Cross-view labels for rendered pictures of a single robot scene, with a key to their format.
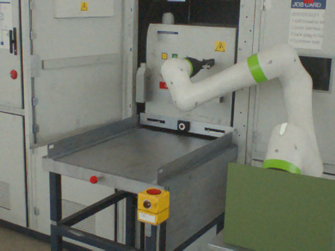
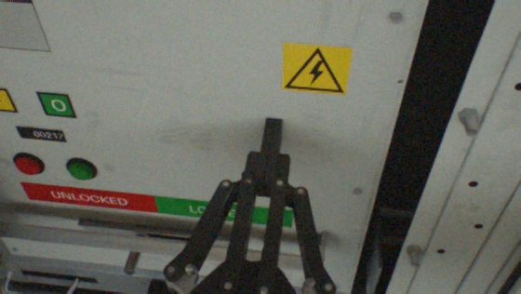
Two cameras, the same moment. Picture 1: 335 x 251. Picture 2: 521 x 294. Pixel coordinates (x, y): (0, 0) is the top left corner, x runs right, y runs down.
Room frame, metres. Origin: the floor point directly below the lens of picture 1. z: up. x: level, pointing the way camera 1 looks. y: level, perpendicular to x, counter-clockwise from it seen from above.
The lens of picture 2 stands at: (2.32, -0.20, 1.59)
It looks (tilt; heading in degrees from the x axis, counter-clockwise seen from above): 48 degrees down; 334
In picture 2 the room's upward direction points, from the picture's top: straight up
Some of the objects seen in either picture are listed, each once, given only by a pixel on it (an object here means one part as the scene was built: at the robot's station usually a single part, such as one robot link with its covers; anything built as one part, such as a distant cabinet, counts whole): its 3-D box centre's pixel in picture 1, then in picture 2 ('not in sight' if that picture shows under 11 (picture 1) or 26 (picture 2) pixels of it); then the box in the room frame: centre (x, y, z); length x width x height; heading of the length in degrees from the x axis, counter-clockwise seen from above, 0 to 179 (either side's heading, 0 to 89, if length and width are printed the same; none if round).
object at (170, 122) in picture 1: (186, 124); (178, 273); (2.71, -0.25, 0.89); 0.54 x 0.05 x 0.06; 57
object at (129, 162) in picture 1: (143, 157); not in sight; (2.38, -0.03, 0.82); 0.68 x 0.62 x 0.06; 147
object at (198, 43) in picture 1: (186, 75); (146, 171); (2.70, -0.24, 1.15); 0.48 x 0.01 x 0.48; 57
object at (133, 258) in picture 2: not in sight; (135, 247); (2.70, -0.21, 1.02); 0.06 x 0.02 x 0.04; 147
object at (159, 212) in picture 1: (153, 205); not in sight; (1.73, -0.06, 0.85); 0.08 x 0.08 x 0.10; 57
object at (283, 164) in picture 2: not in sight; (291, 181); (2.57, -0.34, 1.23); 0.05 x 0.03 x 0.01; 147
